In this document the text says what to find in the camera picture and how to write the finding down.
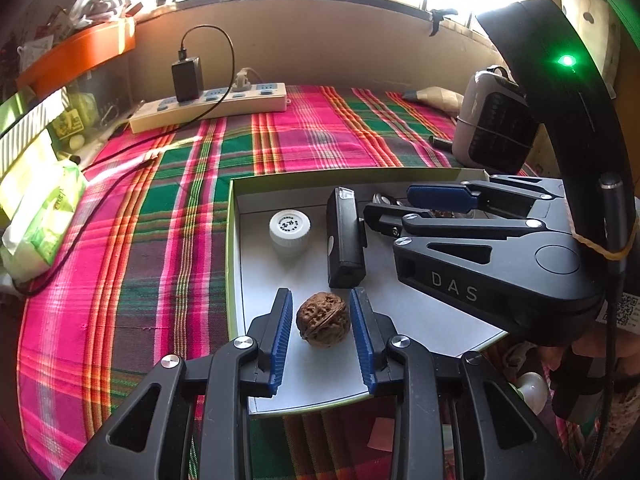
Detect brown walnut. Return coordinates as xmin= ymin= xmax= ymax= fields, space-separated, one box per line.
xmin=429 ymin=209 xmax=471 ymax=219
xmin=296 ymin=292 xmax=350 ymax=348

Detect white round container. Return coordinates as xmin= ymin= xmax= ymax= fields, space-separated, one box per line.
xmin=269 ymin=209 xmax=311 ymax=249

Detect white small hook knob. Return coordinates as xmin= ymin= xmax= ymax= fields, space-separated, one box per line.
xmin=372 ymin=193 xmax=401 ymax=206

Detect black rectangular light device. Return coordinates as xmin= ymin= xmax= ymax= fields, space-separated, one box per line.
xmin=326 ymin=186 xmax=367 ymax=288

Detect grey black small heater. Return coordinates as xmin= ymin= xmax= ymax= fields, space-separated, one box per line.
xmin=451 ymin=65 xmax=539 ymax=174

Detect brown paper cone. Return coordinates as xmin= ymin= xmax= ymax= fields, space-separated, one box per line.
xmin=402 ymin=87 xmax=463 ymax=117

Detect green white cardboard box tray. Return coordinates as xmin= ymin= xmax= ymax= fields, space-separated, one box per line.
xmin=226 ymin=168 xmax=504 ymax=416

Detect plaid pink green tablecloth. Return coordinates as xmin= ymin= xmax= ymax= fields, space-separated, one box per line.
xmin=16 ymin=84 xmax=566 ymax=480

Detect black window hook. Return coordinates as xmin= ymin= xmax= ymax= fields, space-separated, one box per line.
xmin=430 ymin=9 xmax=458 ymax=37

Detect white power strip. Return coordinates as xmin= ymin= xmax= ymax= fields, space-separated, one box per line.
xmin=129 ymin=82 xmax=288 ymax=133

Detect white plug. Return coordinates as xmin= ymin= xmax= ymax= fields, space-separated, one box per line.
xmin=232 ymin=67 xmax=262 ymax=92

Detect heart pattern curtain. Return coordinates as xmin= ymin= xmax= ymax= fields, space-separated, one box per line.
xmin=552 ymin=0 xmax=622 ymax=100

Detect black charger adapter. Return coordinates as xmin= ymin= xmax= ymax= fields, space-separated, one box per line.
xmin=171 ymin=48 xmax=203 ymax=103

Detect green tissue pack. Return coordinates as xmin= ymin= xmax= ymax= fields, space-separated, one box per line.
xmin=1 ymin=159 xmax=87 ymax=283

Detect stacked green white boxes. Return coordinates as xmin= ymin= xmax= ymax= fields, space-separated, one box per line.
xmin=1 ymin=86 xmax=70 ymax=178

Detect orange tray shelf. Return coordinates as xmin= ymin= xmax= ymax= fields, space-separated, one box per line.
xmin=15 ymin=18 xmax=136 ymax=100

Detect black charger cable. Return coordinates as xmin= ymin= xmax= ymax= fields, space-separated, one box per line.
xmin=12 ymin=23 xmax=237 ymax=297

